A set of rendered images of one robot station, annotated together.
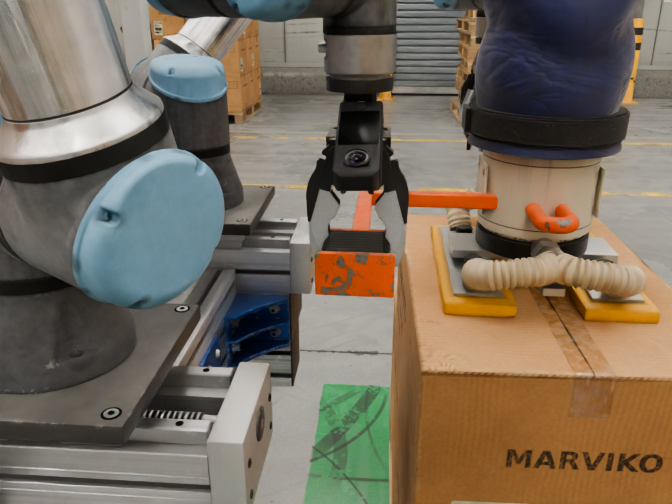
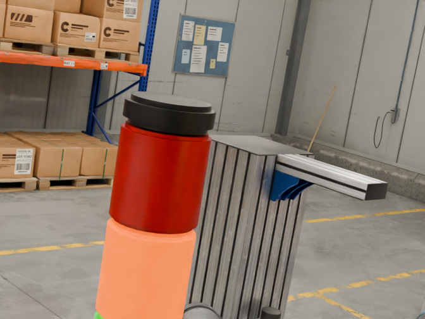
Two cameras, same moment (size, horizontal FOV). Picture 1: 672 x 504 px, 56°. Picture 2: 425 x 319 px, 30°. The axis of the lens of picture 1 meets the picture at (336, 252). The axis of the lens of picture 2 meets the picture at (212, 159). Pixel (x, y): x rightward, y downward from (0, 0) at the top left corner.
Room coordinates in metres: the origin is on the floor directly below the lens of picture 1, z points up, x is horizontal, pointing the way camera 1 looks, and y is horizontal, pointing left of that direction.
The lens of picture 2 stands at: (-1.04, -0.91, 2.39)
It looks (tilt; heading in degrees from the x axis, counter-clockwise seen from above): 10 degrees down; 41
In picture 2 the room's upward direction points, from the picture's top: 9 degrees clockwise
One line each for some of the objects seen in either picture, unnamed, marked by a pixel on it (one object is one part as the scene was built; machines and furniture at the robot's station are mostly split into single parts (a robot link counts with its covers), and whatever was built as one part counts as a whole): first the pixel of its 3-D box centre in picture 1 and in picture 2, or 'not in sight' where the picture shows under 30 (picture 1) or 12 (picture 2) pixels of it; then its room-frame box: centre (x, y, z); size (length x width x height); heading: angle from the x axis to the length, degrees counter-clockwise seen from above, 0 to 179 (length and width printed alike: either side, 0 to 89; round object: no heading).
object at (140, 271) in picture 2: not in sight; (145, 269); (-0.73, -0.61, 2.24); 0.05 x 0.05 x 0.05
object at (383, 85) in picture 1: (359, 132); not in sight; (0.70, -0.03, 1.22); 0.09 x 0.08 x 0.12; 175
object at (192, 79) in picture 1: (188, 100); not in sight; (1.04, 0.24, 1.20); 0.13 x 0.12 x 0.14; 30
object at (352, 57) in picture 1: (356, 56); not in sight; (0.69, -0.02, 1.30); 0.08 x 0.08 x 0.05
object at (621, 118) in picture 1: (542, 119); not in sight; (0.95, -0.31, 1.19); 0.23 x 0.23 x 0.04
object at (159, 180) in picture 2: not in sight; (159, 175); (-0.73, -0.61, 2.30); 0.05 x 0.05 x 0.05
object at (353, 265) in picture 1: (356, 261); not in sight; (0.67, -0.02, 1.08); 0.09 x 0.08 x 0.05; 85
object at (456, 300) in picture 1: (467, 255); not in sight; (0.95, -0.21, 0.97); 0.34 x 0.10 x 0.05; 175
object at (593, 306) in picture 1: (588, 259); not in sight; (0.94, -0.40, 0.97); 0.34 x 0.10 x 0.05; 175
